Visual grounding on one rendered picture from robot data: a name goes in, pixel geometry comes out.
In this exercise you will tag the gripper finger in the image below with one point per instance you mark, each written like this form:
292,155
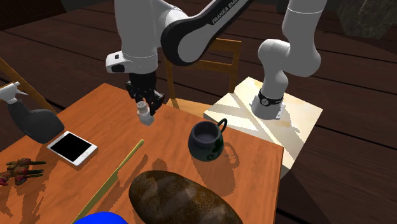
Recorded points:
157,100
132,90

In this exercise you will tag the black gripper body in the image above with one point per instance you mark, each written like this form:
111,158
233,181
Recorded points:
142,81

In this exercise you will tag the white salt shaker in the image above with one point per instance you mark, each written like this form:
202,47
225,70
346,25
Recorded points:
145,115

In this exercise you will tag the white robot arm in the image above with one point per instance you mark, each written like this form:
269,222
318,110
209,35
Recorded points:
294,37

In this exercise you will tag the wooden table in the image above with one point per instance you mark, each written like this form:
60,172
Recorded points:
169,136

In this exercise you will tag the dark round mug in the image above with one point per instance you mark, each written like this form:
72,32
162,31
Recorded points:
204,141

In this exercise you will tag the wooden chair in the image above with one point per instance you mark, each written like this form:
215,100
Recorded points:
214,65

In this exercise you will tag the white smartphone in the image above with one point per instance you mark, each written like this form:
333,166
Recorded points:
72,147

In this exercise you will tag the yellow knife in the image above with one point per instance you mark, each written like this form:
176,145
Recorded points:
108,183

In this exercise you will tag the black spray bottle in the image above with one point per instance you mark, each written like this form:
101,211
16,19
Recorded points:
40,125

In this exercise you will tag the brown bread loaf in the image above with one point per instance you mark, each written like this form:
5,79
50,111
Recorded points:
180,198

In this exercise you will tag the blue round thing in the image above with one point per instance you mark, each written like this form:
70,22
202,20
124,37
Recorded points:
100,219

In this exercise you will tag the red and dark toy figure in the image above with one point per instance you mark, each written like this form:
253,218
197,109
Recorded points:
19,170

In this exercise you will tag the cream patterned robot stand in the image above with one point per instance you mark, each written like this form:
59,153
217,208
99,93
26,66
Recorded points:
297,124

